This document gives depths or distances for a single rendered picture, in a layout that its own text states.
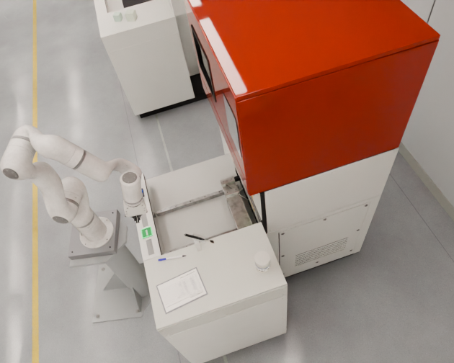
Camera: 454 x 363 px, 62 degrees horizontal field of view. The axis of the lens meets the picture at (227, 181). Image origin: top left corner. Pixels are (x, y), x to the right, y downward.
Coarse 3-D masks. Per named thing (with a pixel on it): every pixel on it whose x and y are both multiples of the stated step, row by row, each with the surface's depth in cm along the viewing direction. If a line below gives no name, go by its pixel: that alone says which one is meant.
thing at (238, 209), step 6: (228, 186) 219; (234, 186) 219; (228, 198) 214; (234, 198) 214; (240, 198) 213; (228, 204) 212; (234, 204) 212; (240, 204) 211; (234, 210) 209; (240, 210) 209; (234, 216) 207; (240, 216) 207; (246, 216) 206; (240, 222) 205; (246, 222) 204
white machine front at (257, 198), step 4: (220, 128) 247; (224, 140) 245; (232, 160) 236; (260, 192) 173; (256, 196) 184; (260, 196) 174; (256, 200) 189; (260, 200) 177; (264, 200) 179; (256, 204) 193; (260, 204) 180; (264, 204) 181; (260, 208) 183; (264, 208) 184; (260, 212) 188; (264, 212) 187; (260, 216) 192; (264, 216) 190; (264, 220) 194; (264, 224) 197; (264, 228) 200
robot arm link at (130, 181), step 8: (120, 176) 162; (128, 176) 161; (136, 176) 162; (120, 184) 162; (128, 184) 159; (136, 184) 161; (128, 192) 163; (136, 192) 165; (128, 200) 168; (136, 200) 168
